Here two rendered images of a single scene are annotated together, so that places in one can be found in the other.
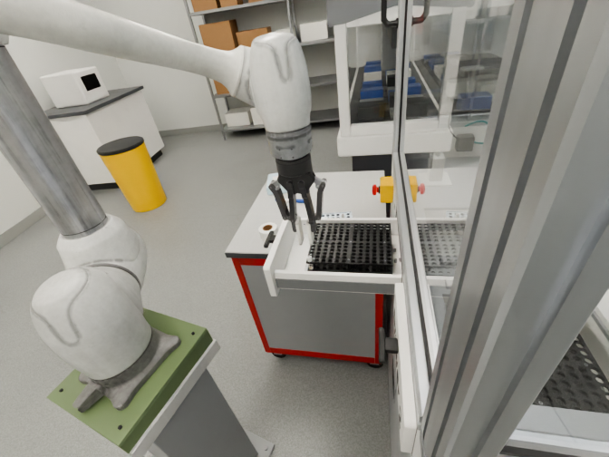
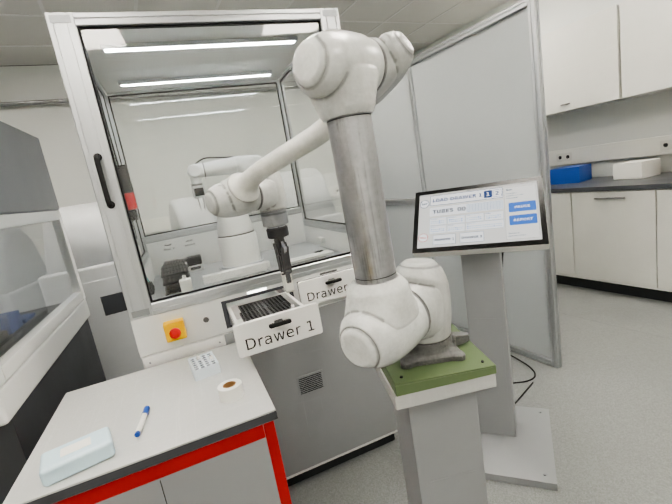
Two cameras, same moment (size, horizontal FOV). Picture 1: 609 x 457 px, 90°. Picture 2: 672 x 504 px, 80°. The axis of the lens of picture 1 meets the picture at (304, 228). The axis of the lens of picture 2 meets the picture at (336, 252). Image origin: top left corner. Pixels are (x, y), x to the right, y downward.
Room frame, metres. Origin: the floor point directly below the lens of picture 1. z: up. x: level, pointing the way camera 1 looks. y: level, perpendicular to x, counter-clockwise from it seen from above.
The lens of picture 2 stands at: (1.28, 1.23, 1.34)
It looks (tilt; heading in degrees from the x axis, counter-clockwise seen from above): 11 degrees down; 234
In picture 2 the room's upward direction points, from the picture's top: 10 degrees counter-clockwise
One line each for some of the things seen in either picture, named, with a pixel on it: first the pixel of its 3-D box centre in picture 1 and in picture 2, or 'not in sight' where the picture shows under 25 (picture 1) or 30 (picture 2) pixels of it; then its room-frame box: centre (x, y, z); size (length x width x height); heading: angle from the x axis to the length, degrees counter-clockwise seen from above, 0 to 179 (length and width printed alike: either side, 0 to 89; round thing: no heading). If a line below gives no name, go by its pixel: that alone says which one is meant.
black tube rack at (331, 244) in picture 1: (351, 250); (266, 314); (0.65, -0.12, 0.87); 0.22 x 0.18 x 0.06; 74
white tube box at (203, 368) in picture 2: (335, 222); (203, 365); (0.92, -0.12, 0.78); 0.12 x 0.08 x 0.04; 80
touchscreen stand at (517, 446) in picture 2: not in sight; (488, 340); (-0.19, 0.25, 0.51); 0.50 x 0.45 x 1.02; 28
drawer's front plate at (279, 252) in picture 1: (283, 247); (279, 329); (0.71, 0.07, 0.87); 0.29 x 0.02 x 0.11; 164
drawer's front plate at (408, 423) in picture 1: (401, 355); (331, 286); (0.32, -0.15, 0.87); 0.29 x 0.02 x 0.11; 164
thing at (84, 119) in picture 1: (102, 125); not in sight; (3.95, 2.22, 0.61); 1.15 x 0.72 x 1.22; 170
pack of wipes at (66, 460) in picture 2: (277, 183); (78, 454); (1.32, 0.09, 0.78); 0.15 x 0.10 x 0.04; 176
